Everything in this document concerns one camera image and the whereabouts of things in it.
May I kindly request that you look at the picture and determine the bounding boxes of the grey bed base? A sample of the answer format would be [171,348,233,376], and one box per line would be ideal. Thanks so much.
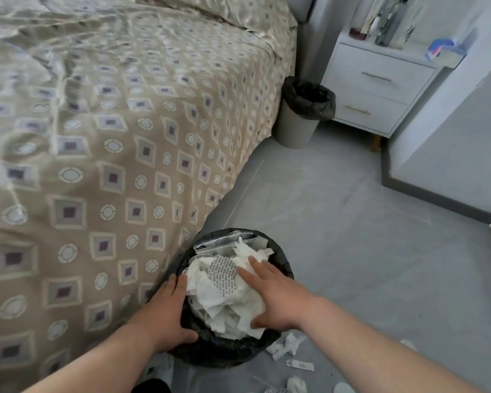
[200,134,287,242]

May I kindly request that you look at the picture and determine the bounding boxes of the blue white tissue pack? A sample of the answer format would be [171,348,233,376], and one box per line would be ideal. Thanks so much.
[425,38,465,62]

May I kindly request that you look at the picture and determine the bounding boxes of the dark grey skirting board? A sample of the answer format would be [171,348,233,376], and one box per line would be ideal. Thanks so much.
[381,147,491,224]

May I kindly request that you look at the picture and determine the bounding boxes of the beige patterned bedspread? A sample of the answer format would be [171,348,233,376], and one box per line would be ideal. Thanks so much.
[0,0,298,393]

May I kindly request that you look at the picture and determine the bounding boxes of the clear bottle red residue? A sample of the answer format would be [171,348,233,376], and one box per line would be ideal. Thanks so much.
[349,0,373,40]

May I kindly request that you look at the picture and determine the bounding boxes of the white nightstand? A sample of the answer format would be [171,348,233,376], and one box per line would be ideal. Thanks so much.
[321,30,465,152]

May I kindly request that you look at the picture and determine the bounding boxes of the white trash bin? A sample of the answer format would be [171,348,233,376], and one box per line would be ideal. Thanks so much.
[273,76,336,149]

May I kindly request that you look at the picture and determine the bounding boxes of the pile of white tissue scraps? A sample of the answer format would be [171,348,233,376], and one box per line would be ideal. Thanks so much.
[249,331,418,393]

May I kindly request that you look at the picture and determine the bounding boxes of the person's left forearm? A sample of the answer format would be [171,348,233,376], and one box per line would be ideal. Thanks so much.
[20,323,160,393]

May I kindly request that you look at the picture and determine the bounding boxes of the person's right forearm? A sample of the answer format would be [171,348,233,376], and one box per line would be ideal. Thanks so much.
[298,298,488,393]

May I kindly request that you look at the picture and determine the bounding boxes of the tissues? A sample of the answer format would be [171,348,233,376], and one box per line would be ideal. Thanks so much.
[186,237,289,340]

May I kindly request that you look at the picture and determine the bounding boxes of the person's left hand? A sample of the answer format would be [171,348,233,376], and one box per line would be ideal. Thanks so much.
[127,273,199,353]

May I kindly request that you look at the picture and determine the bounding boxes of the person's right hand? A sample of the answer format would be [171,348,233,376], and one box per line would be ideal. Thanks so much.
[237,255,324,332]

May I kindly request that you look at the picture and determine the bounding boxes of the dark grey bottle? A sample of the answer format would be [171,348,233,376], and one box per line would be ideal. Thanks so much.
[374,0,410,47]

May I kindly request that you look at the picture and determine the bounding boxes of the silver foil bag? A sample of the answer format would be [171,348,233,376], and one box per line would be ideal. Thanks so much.
[193,235,269,257]

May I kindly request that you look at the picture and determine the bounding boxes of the clear green-capped bottle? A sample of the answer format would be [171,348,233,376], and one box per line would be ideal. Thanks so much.
[392,0,426,50]

